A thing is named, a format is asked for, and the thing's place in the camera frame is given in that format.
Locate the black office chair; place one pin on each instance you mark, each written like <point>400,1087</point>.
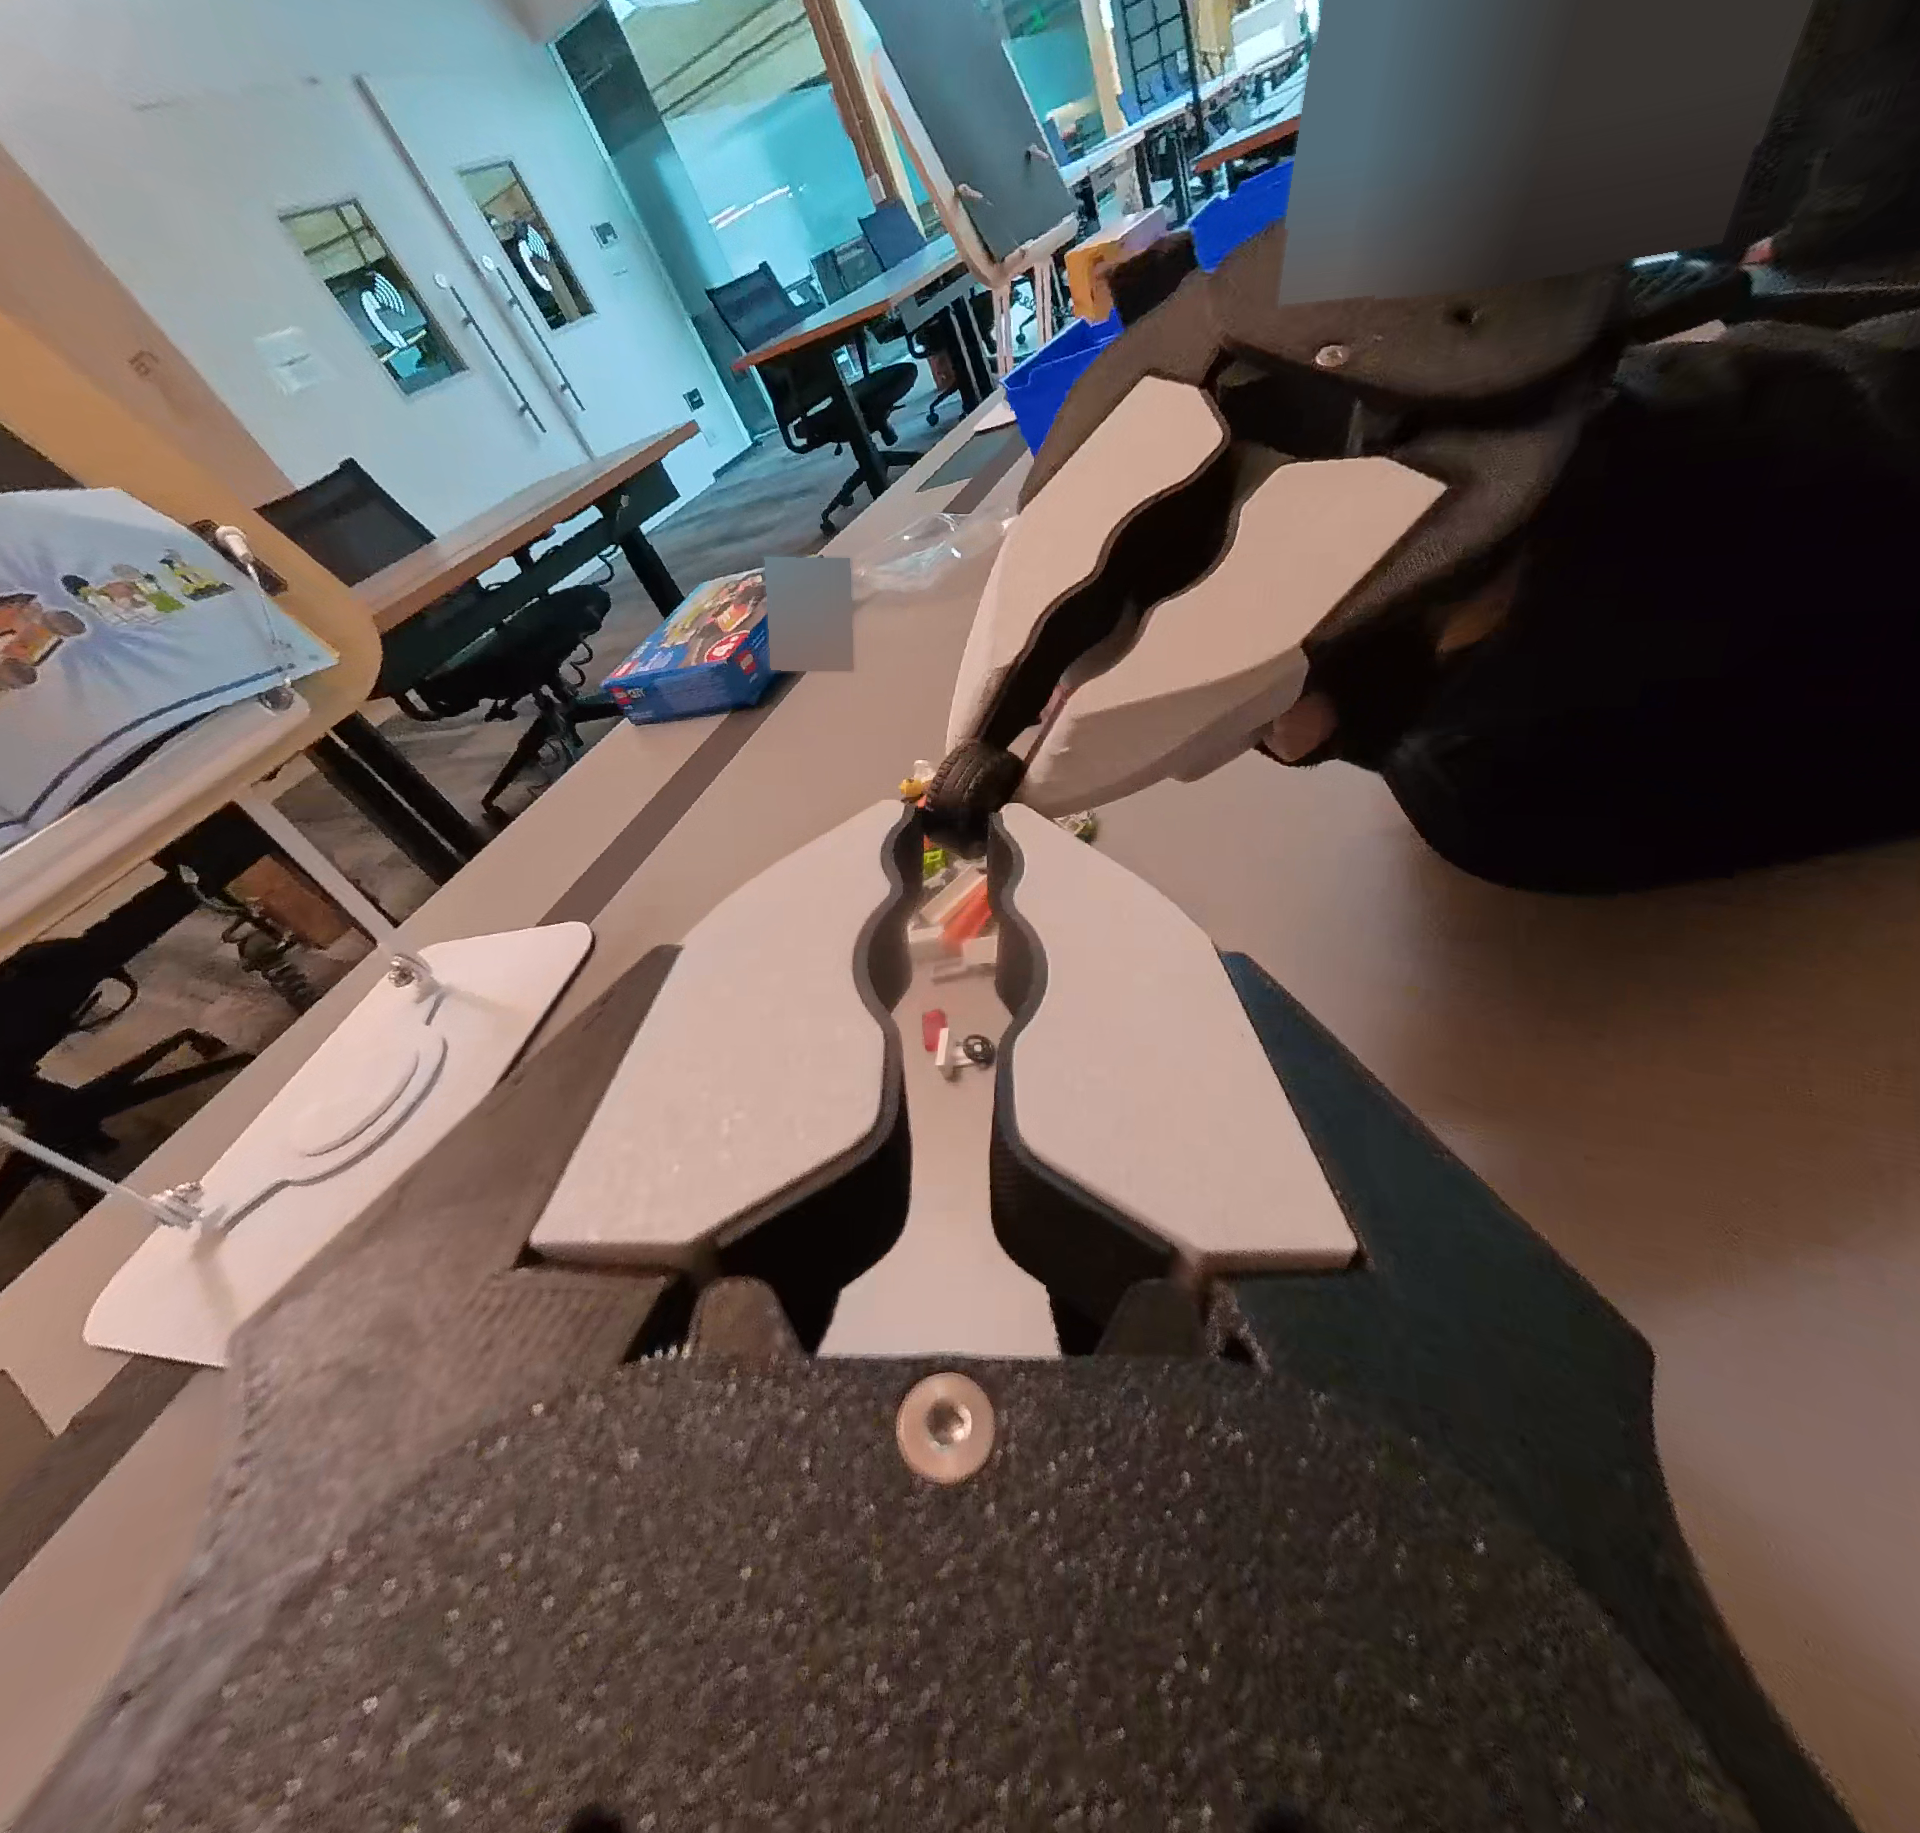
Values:
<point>451,617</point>

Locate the long wooden desk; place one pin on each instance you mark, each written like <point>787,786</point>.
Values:
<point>855,306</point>

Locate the white lego steering wheel piece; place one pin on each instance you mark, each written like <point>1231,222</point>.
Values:
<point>976,1048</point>

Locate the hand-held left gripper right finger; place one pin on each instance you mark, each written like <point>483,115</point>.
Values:
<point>1171,1099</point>

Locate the clear plastic bag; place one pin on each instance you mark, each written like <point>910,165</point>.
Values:
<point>916,550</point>

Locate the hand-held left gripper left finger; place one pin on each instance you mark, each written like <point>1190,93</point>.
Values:
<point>735,1099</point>

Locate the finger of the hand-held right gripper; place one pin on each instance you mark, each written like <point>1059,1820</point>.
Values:
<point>1081,542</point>
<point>1261,617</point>

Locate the open instruction booklet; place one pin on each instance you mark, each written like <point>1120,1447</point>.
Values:
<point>120,649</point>

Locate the small yellow box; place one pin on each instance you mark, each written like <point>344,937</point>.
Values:
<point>1117,259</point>

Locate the blue lego box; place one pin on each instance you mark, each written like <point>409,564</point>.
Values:
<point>691,649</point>

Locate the person's right hand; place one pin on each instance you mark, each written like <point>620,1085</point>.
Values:
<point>1395,679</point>

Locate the small red white lego piece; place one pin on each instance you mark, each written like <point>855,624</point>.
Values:
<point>936,1038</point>

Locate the orange white lego nose piece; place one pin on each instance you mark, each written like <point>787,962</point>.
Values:
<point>964,915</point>

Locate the person's right forearm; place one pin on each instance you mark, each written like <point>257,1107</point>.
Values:
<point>1711,604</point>

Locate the pile of loose lego pieces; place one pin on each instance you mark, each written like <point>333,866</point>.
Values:
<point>930,862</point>

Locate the black lego wheel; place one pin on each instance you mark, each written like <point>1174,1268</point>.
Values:
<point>967,783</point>

